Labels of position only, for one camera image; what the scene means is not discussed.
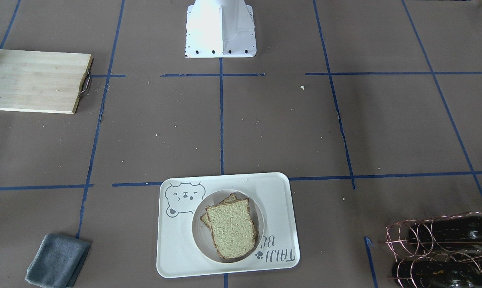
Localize grey round plate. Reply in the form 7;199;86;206
192;189;264;264

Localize cream bear tray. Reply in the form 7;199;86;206
156;172;300;278

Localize grey folded cloth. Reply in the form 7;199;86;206
25;233;91;288

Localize wooden cutting board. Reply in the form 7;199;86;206
0;49;93;114

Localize dark green wine bottle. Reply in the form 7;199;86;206
408;214;482;252

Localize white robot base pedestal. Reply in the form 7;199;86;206
185;0;257;58

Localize copper wire bottle rack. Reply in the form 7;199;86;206
385;212;482;288

